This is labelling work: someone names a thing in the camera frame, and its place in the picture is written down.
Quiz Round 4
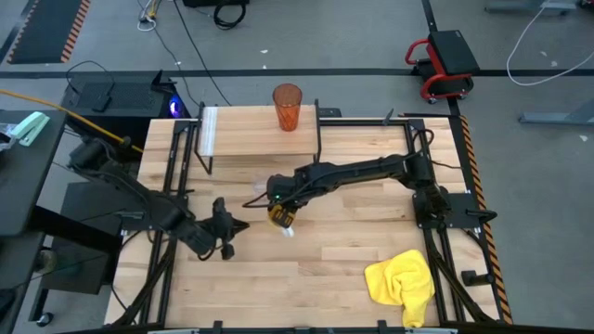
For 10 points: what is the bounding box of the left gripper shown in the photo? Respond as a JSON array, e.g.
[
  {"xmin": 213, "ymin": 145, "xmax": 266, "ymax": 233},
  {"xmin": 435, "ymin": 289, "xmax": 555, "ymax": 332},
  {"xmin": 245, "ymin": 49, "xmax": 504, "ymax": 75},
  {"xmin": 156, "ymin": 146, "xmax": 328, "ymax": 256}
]
[{"xmin": 185, "ymin": 198, "xmax": 250, "ymax": 261}]

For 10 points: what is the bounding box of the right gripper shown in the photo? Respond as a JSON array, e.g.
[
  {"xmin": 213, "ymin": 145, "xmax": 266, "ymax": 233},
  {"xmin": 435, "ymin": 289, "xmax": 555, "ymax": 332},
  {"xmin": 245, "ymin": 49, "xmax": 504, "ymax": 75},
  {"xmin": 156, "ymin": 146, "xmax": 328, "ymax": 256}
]
[{"xmin": 266, "ymin": 172, "xmax": 310, "ymax": 228}]

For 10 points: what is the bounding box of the orange faceted plastic tumbler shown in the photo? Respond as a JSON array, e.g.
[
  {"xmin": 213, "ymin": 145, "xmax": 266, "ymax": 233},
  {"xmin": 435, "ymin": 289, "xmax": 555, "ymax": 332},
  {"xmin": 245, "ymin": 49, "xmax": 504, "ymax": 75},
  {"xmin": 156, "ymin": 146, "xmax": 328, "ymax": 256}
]
[{"xmin": 272, "ymin": 83, "xmax": 303, "ymax": 133}]

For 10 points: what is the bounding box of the yellow cloth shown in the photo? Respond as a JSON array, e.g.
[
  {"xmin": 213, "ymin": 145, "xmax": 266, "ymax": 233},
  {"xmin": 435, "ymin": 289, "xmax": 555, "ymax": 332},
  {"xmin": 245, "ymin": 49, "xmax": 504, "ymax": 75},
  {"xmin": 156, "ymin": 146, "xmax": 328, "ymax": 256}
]
[{"xmin": 364, "ymin": 249, "xmax": 436, "ymax": 328}]

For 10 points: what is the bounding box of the black computer tower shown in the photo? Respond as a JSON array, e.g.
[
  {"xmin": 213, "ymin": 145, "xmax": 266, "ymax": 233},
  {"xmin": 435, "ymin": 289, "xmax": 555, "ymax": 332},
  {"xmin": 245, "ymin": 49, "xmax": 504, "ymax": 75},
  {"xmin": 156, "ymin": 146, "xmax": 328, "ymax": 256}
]
[{"xmin": 61, "ymin": 69, "xmax": 191, "ymax": 146}]

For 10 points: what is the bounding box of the small black external drive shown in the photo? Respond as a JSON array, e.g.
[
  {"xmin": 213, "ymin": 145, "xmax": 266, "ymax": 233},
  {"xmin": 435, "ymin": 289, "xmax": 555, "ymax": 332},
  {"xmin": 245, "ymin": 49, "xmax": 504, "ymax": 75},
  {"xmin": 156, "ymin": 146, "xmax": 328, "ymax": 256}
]
[{"xmin": 91, "ymin": 94, "xmax": 113, "ymax": 114}]

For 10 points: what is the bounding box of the black desk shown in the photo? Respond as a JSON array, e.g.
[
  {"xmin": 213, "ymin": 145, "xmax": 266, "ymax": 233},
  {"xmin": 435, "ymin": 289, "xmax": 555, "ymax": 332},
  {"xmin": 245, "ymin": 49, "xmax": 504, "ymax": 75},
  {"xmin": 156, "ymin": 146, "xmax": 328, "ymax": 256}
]
[{"xmin": 0, "ymin": 109, "xmax": 69, "ymax": 238}]

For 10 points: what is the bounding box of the mint green stapler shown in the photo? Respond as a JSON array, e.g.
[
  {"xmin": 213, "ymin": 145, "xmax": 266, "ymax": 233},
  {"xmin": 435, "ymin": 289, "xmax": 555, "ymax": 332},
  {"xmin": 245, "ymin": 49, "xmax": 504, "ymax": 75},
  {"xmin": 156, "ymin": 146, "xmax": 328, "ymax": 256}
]
[{"xmin": 9, "ymin": 110, "xmax": 51, "ymax": 148}]

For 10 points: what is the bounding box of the orange black hazard tape strip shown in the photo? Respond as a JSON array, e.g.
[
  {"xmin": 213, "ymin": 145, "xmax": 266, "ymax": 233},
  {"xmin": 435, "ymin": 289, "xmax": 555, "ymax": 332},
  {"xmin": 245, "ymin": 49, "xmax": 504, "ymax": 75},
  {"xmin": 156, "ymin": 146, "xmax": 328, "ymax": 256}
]
[{"xmin": 458, "ymin": 115, "xmax": 514, "ymax": 325}]

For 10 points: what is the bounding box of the black box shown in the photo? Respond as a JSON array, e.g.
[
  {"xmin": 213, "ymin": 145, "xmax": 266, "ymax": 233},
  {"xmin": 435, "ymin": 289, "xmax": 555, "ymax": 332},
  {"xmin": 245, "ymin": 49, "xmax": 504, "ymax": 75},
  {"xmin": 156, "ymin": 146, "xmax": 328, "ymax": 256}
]
[{"xmin": 182, "ymin": 0, "xmax": 251, "ymax": 8}]

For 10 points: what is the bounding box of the red and black rolling stool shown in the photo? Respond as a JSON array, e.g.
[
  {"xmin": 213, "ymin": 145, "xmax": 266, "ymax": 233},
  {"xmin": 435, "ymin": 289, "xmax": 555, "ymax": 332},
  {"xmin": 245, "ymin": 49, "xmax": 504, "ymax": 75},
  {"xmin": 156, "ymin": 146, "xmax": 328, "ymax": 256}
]
[{"xmin": 405, "ymin": 30, "xmax": 482, "ymax": 105}]

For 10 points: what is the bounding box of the clear plastic item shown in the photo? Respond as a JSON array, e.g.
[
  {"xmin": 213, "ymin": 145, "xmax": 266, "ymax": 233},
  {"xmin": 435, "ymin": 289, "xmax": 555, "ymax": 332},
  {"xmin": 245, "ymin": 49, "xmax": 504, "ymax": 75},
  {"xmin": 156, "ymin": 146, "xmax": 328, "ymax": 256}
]
[{"xmin": 0, "ymin": 122, "xmax": 20, "ymax": 152}]

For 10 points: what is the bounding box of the black mat with striped edge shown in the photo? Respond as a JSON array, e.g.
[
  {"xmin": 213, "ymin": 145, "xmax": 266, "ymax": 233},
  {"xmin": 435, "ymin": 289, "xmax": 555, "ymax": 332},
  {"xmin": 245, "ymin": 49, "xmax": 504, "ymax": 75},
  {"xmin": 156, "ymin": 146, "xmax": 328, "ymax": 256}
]
[{"xmin": 6, "ymin": 0, "xmax": 92, "ymax": 65}]

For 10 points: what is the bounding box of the grey table leg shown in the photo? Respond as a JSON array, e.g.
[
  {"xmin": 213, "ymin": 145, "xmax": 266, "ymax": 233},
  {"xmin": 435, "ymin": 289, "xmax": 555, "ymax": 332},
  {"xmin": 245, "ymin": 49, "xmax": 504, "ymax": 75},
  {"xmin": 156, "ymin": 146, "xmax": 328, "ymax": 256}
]
[
  {"xmin": 484, "ymin": 0, "xmax": 579, "ymax": 15},
  {"xmin": 518, "ymin": 99, "xmax": 594, "ymax": 126}
]

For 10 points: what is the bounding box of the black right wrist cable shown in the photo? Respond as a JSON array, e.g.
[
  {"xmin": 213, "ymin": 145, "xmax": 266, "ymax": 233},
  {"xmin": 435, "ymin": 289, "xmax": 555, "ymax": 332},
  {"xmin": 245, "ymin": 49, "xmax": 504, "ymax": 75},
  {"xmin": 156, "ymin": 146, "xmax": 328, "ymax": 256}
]
[{"xmin": 241, "ymin": 191, "xmax": 279, "ymax": 209}]

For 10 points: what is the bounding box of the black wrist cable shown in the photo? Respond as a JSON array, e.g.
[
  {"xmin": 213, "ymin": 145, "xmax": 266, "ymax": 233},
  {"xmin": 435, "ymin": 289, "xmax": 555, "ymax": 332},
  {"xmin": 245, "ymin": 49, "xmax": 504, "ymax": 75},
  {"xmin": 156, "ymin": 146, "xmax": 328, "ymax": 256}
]
[
  {"xmin": 197, "ymin": 245, "xmax": 220, "ymax": 263},
  {"xmin": 241, "ymin": 191, "xmax": 279, "ymax": 209}
]

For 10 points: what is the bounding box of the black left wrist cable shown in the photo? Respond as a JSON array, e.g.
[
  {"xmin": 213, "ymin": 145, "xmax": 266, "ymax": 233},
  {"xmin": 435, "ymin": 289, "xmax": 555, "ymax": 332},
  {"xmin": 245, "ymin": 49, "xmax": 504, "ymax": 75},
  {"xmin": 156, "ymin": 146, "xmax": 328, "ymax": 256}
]
[{"xmin": 197, "ymin": 245, "xmax": 220, "ymax": 263}]

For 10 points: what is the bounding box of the wooden shelf with black frame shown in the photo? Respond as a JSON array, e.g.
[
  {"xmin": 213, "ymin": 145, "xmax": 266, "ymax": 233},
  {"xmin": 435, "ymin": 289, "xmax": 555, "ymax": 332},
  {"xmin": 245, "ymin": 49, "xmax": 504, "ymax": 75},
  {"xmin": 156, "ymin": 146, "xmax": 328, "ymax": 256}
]
[{"xmin": 193, "ymin": 98, "xmax": 323, "ymax": 176}]

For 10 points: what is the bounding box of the black aluminium table frame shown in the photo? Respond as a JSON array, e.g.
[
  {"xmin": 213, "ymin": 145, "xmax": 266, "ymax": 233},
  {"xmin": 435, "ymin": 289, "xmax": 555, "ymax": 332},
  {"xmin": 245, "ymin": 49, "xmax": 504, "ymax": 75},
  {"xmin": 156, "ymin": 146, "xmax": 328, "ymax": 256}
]
[{"xmin": 110, "ymin": 115, "xmax": 507, "ymax": 334}]

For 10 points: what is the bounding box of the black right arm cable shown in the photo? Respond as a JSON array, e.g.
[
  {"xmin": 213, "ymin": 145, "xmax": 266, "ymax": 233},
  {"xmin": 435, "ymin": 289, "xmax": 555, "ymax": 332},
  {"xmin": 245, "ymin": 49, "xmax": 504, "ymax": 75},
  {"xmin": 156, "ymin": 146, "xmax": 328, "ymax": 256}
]
[{"xmin": 410, "ymin": 128, "xmax": 461, "ymax": 169}]

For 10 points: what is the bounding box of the thin black floor cable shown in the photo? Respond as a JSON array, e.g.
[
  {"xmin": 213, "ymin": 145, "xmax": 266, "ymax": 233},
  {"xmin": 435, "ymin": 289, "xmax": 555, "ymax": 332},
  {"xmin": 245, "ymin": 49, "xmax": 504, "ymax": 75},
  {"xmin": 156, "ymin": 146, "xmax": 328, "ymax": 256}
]
[{"xmin": 151, "ymin": 26, "xmax": 187, "ymax": 95}]

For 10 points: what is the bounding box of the long black floor cable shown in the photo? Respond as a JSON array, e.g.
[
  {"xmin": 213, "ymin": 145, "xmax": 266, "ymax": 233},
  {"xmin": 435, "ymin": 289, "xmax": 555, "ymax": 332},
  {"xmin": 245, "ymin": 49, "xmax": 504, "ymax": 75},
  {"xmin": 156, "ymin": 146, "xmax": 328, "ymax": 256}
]
[{"xmin": 171, "ymin": 0, "xmax": 232, "ymax": 107}]

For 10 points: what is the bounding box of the yellow cable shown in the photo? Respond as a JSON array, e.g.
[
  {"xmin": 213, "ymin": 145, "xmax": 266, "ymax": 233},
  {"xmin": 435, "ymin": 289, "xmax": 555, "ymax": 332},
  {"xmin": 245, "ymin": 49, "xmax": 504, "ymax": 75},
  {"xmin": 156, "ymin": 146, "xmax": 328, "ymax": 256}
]
[{"xmin": 0, "ymin": 88, "xmax": 145, "ymax": 154}]

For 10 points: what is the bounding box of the black frame handle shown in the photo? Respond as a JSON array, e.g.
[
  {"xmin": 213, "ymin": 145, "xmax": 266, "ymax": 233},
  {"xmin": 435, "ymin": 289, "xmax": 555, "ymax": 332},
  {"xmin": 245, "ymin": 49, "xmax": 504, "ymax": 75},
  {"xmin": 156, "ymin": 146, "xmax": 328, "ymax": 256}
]
[
  {"xmin": 465, "ymin": 208, "xmax": 498, "ymax": 225},
  {"xmin": 460, "ymin": 270, "xmax": 494, "ymax": 288}
]

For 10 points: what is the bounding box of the black coiled cable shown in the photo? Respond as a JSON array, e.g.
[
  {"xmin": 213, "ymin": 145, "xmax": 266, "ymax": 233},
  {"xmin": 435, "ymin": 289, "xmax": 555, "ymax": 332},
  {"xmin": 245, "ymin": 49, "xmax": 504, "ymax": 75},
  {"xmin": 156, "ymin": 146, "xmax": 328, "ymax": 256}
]
[{"xmin": 213, "ymin": 2, "xmax": 248, "ymax": 32}]

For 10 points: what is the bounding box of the black drive cable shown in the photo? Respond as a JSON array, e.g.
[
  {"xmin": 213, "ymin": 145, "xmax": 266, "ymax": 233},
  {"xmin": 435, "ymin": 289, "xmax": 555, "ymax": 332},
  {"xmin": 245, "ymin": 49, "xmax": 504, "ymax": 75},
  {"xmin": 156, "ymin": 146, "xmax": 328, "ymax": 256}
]
[{"xmin": 66, "ymin": 59, "xmax": 117, "ymax": 96}]

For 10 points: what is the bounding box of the white coiled cable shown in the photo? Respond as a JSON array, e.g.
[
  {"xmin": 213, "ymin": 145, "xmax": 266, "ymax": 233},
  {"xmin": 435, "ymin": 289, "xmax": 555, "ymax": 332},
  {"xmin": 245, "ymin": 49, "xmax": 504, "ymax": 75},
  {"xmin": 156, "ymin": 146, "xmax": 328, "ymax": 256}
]
[{"xmin": 136, "ymin": 0, "xmax": 160, "ymax": 32}]

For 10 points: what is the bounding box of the white floor cable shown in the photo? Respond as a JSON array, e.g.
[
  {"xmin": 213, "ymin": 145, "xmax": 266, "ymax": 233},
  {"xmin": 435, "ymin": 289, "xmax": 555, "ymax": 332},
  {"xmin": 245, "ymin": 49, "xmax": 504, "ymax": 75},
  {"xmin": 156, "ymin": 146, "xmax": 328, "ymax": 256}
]
[{"xmin": 505, "ymin": 4, "xmax": 594, "ymax": 88}]

